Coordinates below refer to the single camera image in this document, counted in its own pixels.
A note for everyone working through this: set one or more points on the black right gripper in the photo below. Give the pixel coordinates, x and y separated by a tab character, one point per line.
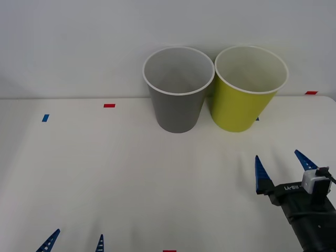
302	206

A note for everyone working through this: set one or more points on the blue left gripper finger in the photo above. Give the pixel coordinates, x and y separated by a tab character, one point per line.
100	244
49	241

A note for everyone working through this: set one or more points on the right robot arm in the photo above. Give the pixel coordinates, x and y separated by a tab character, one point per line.
317	233

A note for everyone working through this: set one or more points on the yellow-green plastic waste bin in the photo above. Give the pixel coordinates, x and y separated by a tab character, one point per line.
239	107

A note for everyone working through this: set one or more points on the grey plastic waste bin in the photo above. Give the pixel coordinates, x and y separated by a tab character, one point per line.
177	113

